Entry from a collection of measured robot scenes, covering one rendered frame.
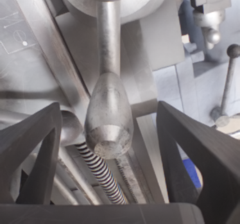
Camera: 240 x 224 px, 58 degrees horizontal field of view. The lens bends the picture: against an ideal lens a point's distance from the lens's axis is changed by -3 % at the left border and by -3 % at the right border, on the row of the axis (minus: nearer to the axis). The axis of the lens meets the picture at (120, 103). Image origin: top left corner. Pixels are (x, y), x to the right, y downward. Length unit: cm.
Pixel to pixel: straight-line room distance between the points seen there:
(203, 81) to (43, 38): 48
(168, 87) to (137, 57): 33
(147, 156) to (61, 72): 38
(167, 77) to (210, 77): 14
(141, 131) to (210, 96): 25
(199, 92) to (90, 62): 44
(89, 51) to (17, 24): 7
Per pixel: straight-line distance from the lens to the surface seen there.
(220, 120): 69
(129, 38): 23
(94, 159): 46
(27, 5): 23
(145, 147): 55
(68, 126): 20
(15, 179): 38
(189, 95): 61
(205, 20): 43
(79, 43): 23
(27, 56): 25
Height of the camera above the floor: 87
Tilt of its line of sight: 9 degrees down
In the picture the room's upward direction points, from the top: 75 degrees clockwise
